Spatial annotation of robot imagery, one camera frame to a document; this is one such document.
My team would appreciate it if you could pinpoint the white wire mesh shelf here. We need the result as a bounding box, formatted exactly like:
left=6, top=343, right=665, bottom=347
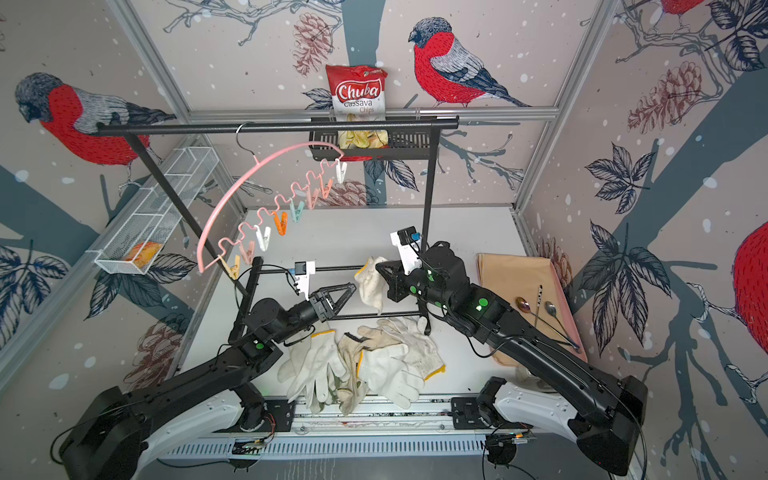
left=95, top=146, right=219, bottom=275

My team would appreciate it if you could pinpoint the red cassava chips bag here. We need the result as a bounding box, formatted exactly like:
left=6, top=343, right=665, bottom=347
left=325, top=65, right=389, bottom=150

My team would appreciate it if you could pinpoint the yellow clothespin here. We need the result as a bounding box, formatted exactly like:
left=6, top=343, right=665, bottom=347
left=219, top=255, right=241, bottom=280

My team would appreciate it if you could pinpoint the pink clip hanger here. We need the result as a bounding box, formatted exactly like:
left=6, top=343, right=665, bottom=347
left=196, top=122, right=349, bottom=281

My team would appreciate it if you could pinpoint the copper spoon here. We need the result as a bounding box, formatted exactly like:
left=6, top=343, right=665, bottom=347
left=515, top=297, right=532, bottom=314

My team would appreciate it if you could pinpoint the black wall basket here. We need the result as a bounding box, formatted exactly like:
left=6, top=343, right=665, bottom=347
left=304, top=117, right=458, bottom=162

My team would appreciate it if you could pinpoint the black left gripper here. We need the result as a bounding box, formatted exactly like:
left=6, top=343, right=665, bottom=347
left=270, top=283, right=353, bottom=347

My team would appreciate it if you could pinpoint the white knit glove yellow cuff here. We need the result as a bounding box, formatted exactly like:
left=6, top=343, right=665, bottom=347
left=354, top=256, right=387, bottom=314

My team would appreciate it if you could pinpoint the black garment rack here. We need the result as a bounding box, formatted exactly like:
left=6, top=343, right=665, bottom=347
left=97, top=116, right=460, bottom=344

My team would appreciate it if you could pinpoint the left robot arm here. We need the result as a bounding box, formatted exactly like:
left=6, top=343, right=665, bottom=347
left=51, top=283, right=357, bottom=479

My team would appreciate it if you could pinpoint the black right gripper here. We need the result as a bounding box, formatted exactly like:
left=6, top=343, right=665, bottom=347
left=374, top=259, right=454, bottom=315

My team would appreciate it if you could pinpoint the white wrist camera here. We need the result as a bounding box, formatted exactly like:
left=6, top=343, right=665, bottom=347
left=390, top=226, right=422, bottom=275
left=289, top=261, right=316, bottom=300

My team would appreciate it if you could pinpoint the teal clothespin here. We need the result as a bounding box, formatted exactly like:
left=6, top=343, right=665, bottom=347
left=289, top=199, right=305, bottom=223

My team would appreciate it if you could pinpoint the white glove yellow cuff right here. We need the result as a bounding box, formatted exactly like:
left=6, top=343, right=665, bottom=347
left=356, top=317, right=446, bottom=409

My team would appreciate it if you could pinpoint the beige cloth mat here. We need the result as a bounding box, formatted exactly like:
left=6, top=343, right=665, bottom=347
left=477, top=253, right=578, bottom=356

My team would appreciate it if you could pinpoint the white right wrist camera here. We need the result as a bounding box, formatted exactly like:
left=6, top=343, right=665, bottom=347
left=390, top=226, right=422, bottom=275

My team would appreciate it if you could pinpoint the pink tray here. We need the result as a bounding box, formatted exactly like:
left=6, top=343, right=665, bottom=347
left=550, top=263, right=588, bottom=362

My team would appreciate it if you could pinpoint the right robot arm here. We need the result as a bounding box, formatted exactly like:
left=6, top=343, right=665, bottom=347
left=376, top=241, right=648, bottom=476

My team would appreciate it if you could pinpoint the beige glove middle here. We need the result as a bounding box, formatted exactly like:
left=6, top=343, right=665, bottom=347
left=337, top=333, right=368, bottom=416

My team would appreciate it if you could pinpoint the orange clothespin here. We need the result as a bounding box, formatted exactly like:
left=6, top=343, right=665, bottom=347
left=272, top=211, right=289, bottom=236

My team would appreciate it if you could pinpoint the dark metal spoon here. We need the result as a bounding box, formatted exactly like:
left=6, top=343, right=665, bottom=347
left=544, top=301, right=581, bottom=352

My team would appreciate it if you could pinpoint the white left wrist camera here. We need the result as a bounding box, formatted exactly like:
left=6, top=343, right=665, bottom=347
left=289, top=261, right=316, bottom=300

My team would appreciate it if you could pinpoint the orange snack packet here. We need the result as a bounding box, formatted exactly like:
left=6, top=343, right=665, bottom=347
left=124, top=241, right=163, bottom=270

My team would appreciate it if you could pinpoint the white clothespin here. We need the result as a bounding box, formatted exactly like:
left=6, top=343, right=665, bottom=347
left=255, top=226, right=271, bottom=252

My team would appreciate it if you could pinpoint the spotted handle spoon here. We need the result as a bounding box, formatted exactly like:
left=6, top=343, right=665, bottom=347
left=534, top=285, right=543, bottom=329

